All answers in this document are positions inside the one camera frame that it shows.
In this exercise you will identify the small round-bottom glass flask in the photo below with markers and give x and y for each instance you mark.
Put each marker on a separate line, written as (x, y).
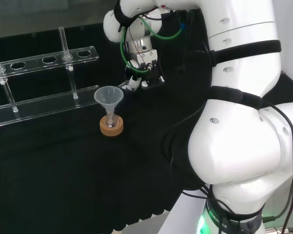
(110, 122)

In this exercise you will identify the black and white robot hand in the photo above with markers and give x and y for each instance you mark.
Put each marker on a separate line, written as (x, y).
(149, 70)

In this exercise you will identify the black bench cloth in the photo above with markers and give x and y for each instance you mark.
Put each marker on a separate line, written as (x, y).
(63, 182)

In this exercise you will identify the clear acrylic funnel stand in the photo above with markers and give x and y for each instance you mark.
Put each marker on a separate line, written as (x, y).
(39, 107)

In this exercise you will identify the translucent plastic funnel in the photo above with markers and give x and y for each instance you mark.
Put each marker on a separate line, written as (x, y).
(108, 95)

